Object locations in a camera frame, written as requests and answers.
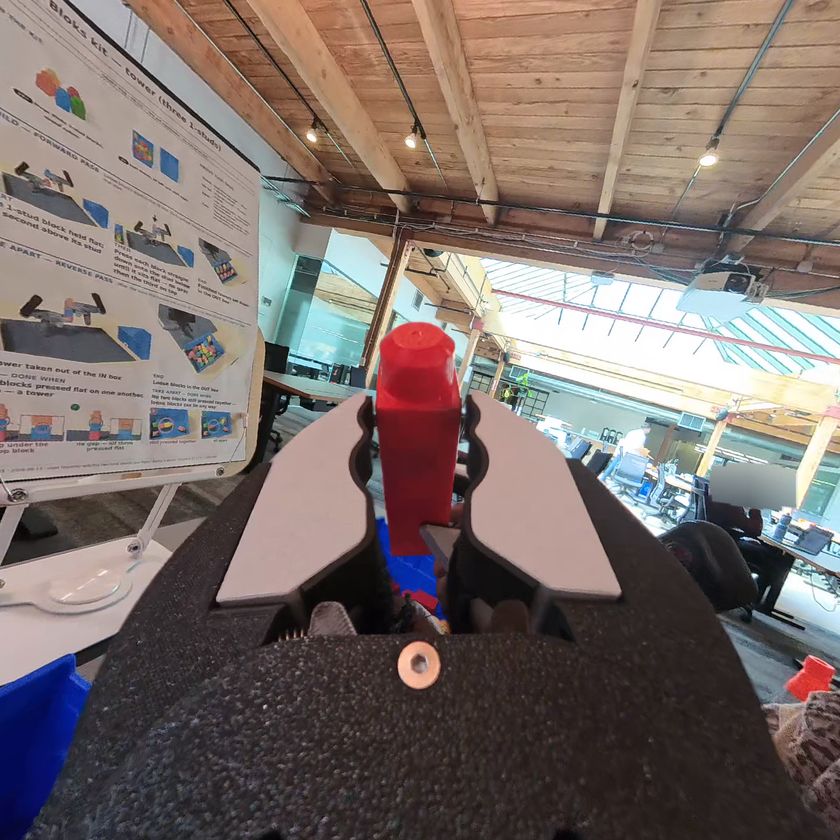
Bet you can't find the instruction poster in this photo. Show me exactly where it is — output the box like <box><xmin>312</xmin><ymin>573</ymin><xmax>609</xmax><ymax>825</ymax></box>
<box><xmin>0</xmin><ymin>0</ymin><xmax>261</xmax><ymax>483</ymax></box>

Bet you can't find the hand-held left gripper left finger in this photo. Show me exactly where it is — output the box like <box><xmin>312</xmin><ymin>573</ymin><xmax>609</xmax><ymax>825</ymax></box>
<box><xmin>215</xmin><ymin>392</ymin><xmax>395</xmax><ymax>634</ymax></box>

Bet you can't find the white ceiling projector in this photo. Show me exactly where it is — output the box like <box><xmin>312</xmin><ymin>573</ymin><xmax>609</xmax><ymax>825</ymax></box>
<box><xmin>676</xmin><ymin>261</ymin><xmax>769</xmax><ymax>322</ymax></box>

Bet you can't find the long wooden office desk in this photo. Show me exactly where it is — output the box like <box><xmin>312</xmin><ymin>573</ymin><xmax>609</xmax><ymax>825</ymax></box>
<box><xmin>262</xmin><ymin>369</ymin><xmax>370</xmax><ymax>406</ymax></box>

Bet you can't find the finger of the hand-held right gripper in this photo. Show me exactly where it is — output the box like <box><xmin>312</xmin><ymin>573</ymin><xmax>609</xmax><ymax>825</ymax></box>
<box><xmin>419</xmin><ymin>523</ymin><xmax>463</xmax><ymax>572</ymax></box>

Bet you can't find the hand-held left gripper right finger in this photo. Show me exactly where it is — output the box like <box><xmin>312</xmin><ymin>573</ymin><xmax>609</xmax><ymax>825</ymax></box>
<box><xmin>451</xmin><ymin>392</ymin><xmax>623</xmax><ymax>634</ymax></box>

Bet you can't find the red mega block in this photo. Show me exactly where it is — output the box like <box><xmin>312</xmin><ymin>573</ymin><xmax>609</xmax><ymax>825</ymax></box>
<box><xmin>785</xmin><ymin>655</ymin><xmax>836</xmax><ymax>702</ymax></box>
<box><xmin>375</xmin><ymin>322</ymin><xmax>462</xmax><ymax>557</ymax></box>

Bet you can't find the black office chair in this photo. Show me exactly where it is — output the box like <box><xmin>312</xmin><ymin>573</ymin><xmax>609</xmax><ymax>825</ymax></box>
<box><xmin>658</xmin><ymin>520</ymin><xmax>760</xmax><ymax>623</ymax></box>

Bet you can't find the red ceiling pipe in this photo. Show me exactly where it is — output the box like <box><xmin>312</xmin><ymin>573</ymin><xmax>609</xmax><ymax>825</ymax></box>
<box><xmin>492</xmin><ymin>289</ymin><xmax>840</xmax><ymax>366</ymax></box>

